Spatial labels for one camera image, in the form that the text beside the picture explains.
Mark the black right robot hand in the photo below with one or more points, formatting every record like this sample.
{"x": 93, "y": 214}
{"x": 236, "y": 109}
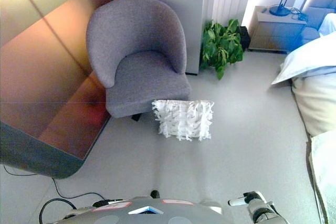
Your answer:
{"x": 248, "y": 199}

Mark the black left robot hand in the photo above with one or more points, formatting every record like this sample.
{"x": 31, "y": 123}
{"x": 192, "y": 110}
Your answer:
{"x": 101, "y": 203}

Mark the white fringed pillow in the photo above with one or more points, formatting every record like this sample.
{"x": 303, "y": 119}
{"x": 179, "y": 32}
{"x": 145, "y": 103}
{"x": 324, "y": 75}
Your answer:
{"x": 183, "y": 120}

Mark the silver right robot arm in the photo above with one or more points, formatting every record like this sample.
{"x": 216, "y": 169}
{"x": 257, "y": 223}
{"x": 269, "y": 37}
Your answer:
{"x": 265, "y": 212}

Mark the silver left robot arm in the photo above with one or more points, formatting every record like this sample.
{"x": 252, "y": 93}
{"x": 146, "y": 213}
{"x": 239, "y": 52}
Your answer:
{"x": 78, "y": 212}

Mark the light blue bed pillow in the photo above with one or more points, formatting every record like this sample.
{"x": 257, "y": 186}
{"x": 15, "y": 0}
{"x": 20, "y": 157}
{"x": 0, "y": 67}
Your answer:
{"x": 307, "y": 58}

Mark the grey robot torso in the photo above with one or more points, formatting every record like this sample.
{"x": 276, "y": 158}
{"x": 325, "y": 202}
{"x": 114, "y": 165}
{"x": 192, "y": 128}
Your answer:
{"x": 147, "y": 214}

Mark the white bed duvet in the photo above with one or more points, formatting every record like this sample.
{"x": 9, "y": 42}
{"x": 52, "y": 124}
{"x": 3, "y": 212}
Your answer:
{"x": 317, "y": 103}

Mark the brown glossy wooden desk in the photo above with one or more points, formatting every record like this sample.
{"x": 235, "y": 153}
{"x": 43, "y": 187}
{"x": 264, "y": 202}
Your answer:
{"x": 44, "y": 82}

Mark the grey upholstered armchair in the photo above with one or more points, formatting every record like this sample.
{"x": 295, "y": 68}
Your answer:
{"x": 147, "y": 77}

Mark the green leafy potted plant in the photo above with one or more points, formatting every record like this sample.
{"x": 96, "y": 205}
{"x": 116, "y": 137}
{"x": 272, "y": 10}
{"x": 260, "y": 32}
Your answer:
{"x": 220, "y": 43}

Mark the black plant pot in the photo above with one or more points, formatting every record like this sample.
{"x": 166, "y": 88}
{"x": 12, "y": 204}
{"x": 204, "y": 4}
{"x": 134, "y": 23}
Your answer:
{"x": 245, "y": 37}

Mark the beige nightstand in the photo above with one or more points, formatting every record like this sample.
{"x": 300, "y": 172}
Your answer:
{"x": 275, "y": 30}

